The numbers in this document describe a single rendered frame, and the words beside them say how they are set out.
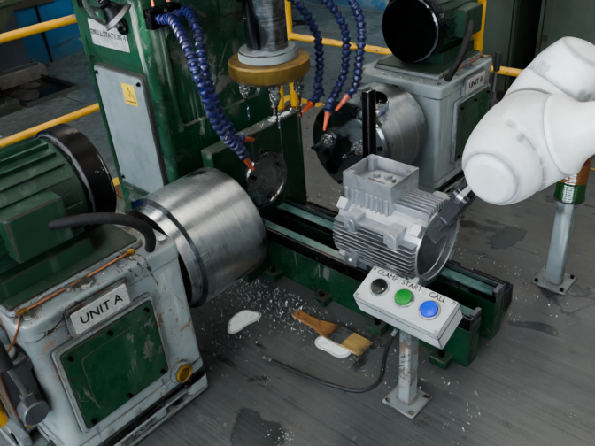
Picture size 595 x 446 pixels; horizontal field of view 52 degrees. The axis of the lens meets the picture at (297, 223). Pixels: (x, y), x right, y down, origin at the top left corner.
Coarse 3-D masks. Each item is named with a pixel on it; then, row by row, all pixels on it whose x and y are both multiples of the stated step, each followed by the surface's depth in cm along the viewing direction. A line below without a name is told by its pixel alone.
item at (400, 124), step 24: (384, 96) 157; (408, 96) 162; (336, 120) 157; (360, 120) 152; (384, 120) 152; (408, 120) 157; (336, 144) 161; (360, 144) 153; (384, 144) 151; (408, 144) 158; (336, 168) 164
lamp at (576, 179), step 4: (584, 168) 126; (588, 168) 127; (580, 172) 127; (584, 172) 127; (588, 172) 128; (568, 176) 128; (572, 176) 128; (576, 176) 127; (580, 176) 127; (584, 176) 128; (588, 176) 129; (560, 180) 130; (564, 180) 129; (568, 180) 128; (572, 180) 128; (576, 180) 128; (580, 180) 128; (584, 180) 128; (568, 184) 129; (572, 184) 128; (576, 184) 128; (580, 184) 128
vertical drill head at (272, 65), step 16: (256, 0) 123; (272, 0) 124; (256, 16) 125; (272, 16) 125; (256, 32) 127; (272, 32) 127; (240, 48) 133; (256, 48) 129; (272, 48) 129; (288, 48) 131; (240, 64) 131; (256, 64) 129; (272, 64) 128; (288, 64) 128; (304, 64) 130; (240, 80) 130; (256, 80) 128; (272, 80) 127; (288, 80) 128; (272, 96) 131
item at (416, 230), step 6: (342, 198) 128; (348, 198) 128; (336, 204) 129; (342, 204) 128; (348, 204) 128; (348, 210) 129; (414, 228) 118; (420, 228) 117; (414, 234) 117; (420, 234) 117; (342, 252) 135; (450, 258) 132; (414, 282) 124; (420, 282) 124
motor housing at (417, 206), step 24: (408, 192) 125; (336, 216) 130; (384, 216) 124; (408, 216) 121; (432, 216) 119; (336, 240) 132; (360, 240) 126; (408, 240) 120; (456, 240) 132; (384, 264) 125; (408, 264) 120; (432, 264) 131
